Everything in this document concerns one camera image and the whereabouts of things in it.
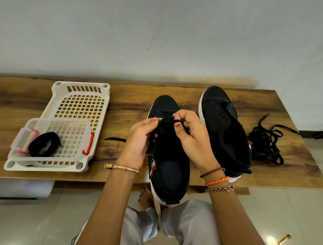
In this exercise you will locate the person's right hand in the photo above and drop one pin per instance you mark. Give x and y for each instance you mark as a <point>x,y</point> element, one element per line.
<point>197,144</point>

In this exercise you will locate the person's right forearm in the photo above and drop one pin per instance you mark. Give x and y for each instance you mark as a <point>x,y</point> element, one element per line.
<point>232,212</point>

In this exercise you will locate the black band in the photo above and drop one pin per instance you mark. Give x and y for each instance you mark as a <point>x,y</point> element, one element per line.
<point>35,150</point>
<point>115,139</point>

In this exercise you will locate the black sneaker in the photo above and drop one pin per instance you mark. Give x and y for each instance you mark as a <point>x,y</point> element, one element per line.
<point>169,171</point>
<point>229,141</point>

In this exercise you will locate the person's left hand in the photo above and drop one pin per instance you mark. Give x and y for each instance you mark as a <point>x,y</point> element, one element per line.
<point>134,146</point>

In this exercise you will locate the person's left forearm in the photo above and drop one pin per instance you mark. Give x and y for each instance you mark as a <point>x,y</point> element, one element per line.
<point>108,209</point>

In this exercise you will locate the small yellow object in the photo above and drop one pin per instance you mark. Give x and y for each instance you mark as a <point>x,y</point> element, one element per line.
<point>284,239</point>

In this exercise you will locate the grey slipper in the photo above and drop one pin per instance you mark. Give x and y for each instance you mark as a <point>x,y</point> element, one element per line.
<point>74,240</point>

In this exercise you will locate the white plastic lattice basket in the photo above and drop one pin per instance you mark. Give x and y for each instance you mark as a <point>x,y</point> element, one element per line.
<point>80,103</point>

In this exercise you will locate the black shoelace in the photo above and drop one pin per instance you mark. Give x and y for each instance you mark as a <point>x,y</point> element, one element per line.
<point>262,149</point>
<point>270,141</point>

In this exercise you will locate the white box under table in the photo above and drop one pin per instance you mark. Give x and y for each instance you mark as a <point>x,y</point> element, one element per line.
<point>25,188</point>

